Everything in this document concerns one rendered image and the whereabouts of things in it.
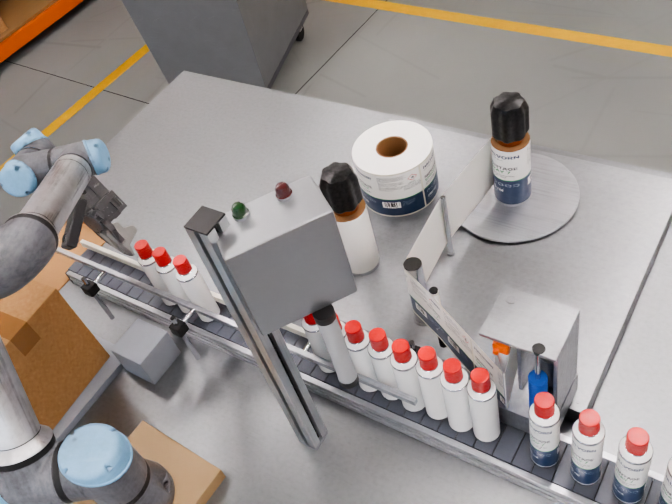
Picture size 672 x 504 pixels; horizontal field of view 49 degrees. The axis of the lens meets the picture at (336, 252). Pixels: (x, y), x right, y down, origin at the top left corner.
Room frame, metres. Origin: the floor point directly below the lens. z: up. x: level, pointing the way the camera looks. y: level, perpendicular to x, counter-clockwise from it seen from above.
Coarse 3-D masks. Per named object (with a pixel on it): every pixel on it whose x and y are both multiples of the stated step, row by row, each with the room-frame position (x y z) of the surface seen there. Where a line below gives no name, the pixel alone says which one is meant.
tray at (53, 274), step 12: (84, 228) 1.68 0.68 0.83; (60, 240) 1.66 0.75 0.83; (96, 240) 1.61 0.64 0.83; (72, 252) 1.59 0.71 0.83; (48, 264) 1.58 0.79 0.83; (60, 264) 1.56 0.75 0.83; (36, 276) 1.54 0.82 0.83; (48, 276) 1.53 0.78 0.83; (60, 276) 1.51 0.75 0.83; (60, 288) 1.47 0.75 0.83
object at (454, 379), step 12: (456, 360) 0.70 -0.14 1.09; (444, 372) 0.69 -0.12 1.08; (456, 372) 0.68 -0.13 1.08; (444, 384) 0.69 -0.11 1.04; (456, 384) 0.68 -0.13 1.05; (444, 396) 0.69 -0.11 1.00; (456, 396) 0.67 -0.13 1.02; (456, 408) 0.67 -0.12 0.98; (468, 408) 0.67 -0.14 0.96; (456, 420) 0.67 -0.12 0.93; (468, 420) 0.67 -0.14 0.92
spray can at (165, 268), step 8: (160, 248) 1.22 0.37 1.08; (160, 256) 1.19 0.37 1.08; (168, 256) 1.21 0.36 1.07; (160, 264) 1.20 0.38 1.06; (168, 264) 1.20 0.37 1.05; (160, 272) 1.19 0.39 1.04; (168, 272) 1.18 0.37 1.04; (168, 280) 1.19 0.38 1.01; (176, 280) 1.19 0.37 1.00; (168, 288) 1.19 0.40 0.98; (176, 288) 1.18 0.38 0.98; (176, 296) 1.19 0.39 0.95; (184, 296) 1.19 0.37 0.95; (184, 312) 1.19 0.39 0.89
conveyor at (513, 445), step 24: (72, 264) 1.49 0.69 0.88; (120, 264) 1.43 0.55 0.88; (120, 288) 1.35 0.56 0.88; (168, 312) 1.21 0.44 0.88; (240, 336) 1.07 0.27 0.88; (288, 336) 1.03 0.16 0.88; (336, 384) 0.87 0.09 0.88; (384, 408) 0.78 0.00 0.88; (456, 432) 0.68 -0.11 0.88; (504, 432) 0.64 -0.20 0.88; (504, 456) 0.60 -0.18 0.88; (528, 456) 0.58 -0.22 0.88; (552, 480) 0.53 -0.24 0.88; (600, 480) 0.50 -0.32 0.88; (648, 480) 0.48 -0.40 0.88
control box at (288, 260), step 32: (320, 192) 0.80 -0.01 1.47; (256, 224) 0.77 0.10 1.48; (288, 224) 0.75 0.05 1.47; (320, 224) 0.75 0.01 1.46; (224, 256) 0.73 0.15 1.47; (256, 256) 0.73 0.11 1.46; (288, 256) 0.74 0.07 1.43; (320, 256) 0.75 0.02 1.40; (256, 288) 0.73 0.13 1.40; (288, 288) 0.73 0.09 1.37; (320, 288) 0.74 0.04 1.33; (352, 288) 0.75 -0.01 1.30; (256, 320) 0.72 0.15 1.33; (288, 320) 0.73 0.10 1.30
